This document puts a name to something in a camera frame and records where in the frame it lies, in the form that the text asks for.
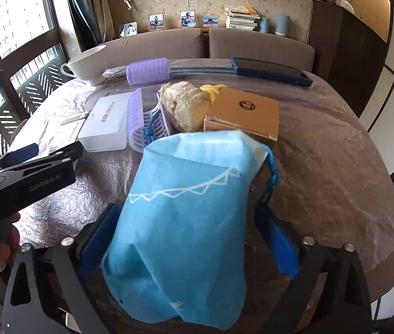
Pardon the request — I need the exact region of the yellow banana peel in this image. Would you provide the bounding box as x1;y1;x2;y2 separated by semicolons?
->
199;83;227;104

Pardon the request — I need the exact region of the blue grey striped strap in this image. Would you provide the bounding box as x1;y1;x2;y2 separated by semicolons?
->
169;63;236;77

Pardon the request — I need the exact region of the brown back cushion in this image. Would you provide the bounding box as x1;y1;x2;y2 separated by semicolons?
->
98;28;205;69
208;28;316;74

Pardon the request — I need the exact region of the beige cloth ball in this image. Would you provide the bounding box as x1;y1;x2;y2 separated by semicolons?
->
158;81;215;134

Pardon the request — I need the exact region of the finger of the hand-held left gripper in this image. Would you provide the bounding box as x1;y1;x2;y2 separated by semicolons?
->
0;141;84;182
0;144;40;172

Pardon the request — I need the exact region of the white plastic lattice basket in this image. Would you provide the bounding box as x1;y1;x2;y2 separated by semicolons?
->
129;102;175;155

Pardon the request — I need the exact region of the dark wooden cabinet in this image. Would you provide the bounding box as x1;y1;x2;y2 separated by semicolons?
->
307;0;391;119

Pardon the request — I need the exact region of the white plastic box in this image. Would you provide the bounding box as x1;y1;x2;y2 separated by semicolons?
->
78;91;138;153

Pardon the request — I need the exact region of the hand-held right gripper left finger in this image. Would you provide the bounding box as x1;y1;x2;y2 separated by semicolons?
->
1;202;123;334

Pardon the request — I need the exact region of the tilted photo frame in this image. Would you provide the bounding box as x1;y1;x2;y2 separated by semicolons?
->
118;22;138;38

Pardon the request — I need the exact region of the dark blue phone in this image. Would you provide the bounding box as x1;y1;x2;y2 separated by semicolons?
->
231;57;313;88

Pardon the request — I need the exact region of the grey cylinder speaker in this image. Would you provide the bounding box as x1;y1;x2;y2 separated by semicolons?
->
274;14;290;37

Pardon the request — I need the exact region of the white cup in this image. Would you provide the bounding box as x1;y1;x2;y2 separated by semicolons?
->
60;45;108;86

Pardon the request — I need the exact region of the dark curtain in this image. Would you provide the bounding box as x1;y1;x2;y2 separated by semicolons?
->
63;0;115;46

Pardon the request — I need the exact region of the stack of books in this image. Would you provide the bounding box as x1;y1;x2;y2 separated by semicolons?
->
224;4;261;30

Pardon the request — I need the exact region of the clear plastic wrapper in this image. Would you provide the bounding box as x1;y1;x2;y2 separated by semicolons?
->
102;66;130;79

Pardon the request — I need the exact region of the white printed paper sheet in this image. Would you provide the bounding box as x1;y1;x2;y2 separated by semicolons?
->
39;111;90;157

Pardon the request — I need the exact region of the brown cardboard box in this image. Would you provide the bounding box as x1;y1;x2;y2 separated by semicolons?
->
203;87;280;143

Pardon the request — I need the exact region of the light blue drawstring bag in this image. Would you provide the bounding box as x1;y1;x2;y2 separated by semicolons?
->
101;129;283;331

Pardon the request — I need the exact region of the dark window frame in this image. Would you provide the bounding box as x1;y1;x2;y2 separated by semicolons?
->
0;0;77;155

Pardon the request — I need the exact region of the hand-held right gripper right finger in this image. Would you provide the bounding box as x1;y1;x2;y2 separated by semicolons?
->
254;200;373;334

